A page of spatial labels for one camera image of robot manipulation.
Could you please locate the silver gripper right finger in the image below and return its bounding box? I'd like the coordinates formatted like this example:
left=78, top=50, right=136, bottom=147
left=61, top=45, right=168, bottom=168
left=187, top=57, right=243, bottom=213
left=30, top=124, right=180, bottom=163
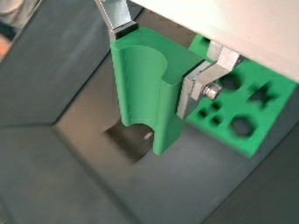
left=176, top=41, right=243, bottom=119

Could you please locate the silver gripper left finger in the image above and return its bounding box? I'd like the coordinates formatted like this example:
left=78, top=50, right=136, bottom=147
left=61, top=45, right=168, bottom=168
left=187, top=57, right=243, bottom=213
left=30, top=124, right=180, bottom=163
left=94, top=0, right=137, bottom=42

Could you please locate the green arch object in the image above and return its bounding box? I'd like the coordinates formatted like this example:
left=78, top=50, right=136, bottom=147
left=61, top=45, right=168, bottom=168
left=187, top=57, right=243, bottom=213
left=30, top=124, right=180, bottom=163
left=110, top=27, right=201, bottom=155

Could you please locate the green shape sorter block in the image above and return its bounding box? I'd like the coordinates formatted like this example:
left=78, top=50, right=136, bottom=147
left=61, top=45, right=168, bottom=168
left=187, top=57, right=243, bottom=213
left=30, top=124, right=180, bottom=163
left=184, top=33, right=299, bottom=159

